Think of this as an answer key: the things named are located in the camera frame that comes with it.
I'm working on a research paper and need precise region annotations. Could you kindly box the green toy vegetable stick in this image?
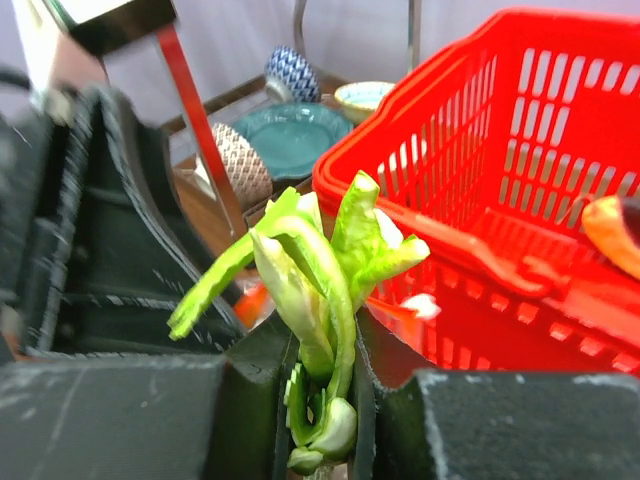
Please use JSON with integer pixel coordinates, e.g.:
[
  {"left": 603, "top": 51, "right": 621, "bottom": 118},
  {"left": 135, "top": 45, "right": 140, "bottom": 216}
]
[{"left": 168, "top": 171, "right": 430, "bottom": 479}]

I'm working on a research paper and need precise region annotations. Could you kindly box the grey patterned white bowl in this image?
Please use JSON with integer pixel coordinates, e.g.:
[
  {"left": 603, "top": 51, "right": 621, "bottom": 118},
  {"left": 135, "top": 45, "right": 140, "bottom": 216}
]
[{"left": 211, "top": 123, "right": 273, "bottom": 211}]

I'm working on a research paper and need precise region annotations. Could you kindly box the metal dish rack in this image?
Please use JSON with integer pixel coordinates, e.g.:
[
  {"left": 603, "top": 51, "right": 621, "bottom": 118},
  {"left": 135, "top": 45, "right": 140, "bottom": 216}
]
[{"left": 44, "top": 0, "right": 424, "bottom": 241}]

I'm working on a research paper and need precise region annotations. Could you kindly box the teal scalloped plate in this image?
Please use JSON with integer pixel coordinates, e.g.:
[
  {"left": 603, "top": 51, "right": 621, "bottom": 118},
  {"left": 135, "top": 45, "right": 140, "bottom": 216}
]
[{"left": 232, "top": 103, "right": 353, "bottom": 181}]

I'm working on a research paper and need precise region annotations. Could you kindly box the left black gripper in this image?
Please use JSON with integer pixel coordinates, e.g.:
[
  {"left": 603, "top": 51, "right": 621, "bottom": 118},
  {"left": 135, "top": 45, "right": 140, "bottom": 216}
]
[{"left": 1, "top": 85, "right": 246, "bottom": 358}]

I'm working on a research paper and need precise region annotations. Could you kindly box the blue patterned bowl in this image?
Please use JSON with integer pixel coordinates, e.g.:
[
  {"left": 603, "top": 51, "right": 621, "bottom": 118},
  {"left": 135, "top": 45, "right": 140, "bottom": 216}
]
[{"left": 264, "top": 45, "right": 321, "bottom": 103}]

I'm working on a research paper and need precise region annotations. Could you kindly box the red plastic shopping basket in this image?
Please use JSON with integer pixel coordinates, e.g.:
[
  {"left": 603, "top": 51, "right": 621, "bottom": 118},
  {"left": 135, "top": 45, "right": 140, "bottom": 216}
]
[{"left": 313, "top": 9, "right": 639, "bottom": 374}]

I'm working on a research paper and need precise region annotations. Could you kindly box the teal patterned small bowl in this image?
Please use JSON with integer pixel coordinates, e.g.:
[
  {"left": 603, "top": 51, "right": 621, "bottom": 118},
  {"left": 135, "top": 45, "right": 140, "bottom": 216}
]
[{"left": 334, "top": 81, "right": 395, "bottom": 125}]

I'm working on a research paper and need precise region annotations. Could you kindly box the toy steak slice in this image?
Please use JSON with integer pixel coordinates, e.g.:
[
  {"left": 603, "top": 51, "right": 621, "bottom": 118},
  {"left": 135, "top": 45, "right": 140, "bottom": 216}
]
[{"left": 581, "top": 195, "right": 639, "bottom": 280}]

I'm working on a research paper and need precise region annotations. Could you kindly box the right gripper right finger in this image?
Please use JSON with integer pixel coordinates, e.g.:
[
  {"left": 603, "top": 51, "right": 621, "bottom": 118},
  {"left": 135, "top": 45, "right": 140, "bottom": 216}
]
[{"left": 349, "top": 310, "right": 639, "bottom": 479}]

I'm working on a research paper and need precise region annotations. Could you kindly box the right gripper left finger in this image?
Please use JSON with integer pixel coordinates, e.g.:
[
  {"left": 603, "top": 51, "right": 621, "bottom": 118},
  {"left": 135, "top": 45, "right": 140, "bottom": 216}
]
[{"left": 1, "top": 316, "right": 296, "bottom": 479}]

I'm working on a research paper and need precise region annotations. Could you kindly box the clear orange zip top bag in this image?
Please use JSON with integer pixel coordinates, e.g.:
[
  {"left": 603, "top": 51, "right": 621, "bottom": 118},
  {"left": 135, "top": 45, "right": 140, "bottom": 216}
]
[{"left": 233, "top": 283, "right": 441, "bottom": 353}]

